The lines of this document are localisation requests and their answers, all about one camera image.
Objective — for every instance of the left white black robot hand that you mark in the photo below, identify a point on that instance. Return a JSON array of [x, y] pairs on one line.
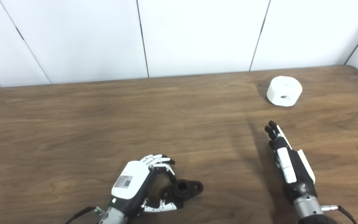
[[132, 183]]

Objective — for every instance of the black plastic holder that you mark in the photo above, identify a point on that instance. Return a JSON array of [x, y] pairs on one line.
[[183, 188]]

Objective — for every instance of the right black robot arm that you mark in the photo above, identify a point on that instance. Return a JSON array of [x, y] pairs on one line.
[[309, 211]]

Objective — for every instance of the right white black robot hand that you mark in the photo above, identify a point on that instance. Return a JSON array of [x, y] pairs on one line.
[[291, 168]]

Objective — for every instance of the round white plastic piece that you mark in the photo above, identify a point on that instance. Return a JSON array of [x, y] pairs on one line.
[[284, 90]]

